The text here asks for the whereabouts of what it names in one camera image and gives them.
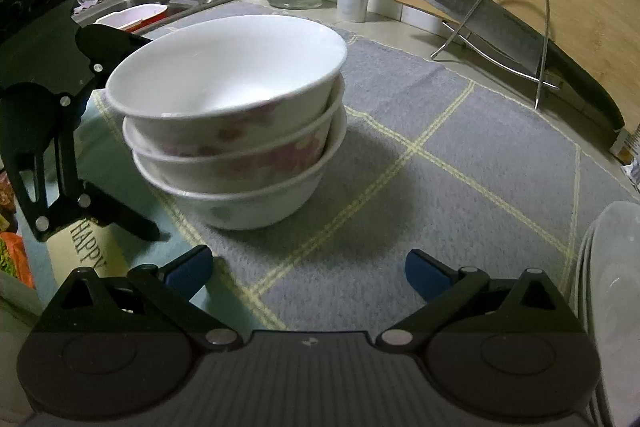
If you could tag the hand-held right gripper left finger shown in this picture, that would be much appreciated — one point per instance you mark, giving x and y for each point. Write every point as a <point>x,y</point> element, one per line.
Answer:
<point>192,272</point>

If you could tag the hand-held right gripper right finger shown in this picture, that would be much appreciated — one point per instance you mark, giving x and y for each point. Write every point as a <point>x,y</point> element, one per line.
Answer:
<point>425,277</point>

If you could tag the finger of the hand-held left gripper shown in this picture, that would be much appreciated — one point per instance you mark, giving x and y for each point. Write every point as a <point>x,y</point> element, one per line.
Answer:
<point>70,167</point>
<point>100,44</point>

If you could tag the white bowl faint flower print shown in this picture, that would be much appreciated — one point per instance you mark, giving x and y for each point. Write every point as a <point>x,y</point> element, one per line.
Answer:
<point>240,207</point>

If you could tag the white bowl pink flower print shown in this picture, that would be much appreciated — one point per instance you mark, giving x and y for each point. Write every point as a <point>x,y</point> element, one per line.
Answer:
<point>260,162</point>
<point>225,67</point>

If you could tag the red and white basin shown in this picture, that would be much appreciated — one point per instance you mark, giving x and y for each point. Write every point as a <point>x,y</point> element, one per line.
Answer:
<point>135,14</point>

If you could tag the orange and green package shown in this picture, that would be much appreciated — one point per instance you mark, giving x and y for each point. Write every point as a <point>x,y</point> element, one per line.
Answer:
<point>12,257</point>

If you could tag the grey checked mat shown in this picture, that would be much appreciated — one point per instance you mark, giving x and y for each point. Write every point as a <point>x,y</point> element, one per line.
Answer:
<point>450,167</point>

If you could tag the printed plastic bag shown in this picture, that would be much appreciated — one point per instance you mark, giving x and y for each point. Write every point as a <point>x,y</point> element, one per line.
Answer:
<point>632,172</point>

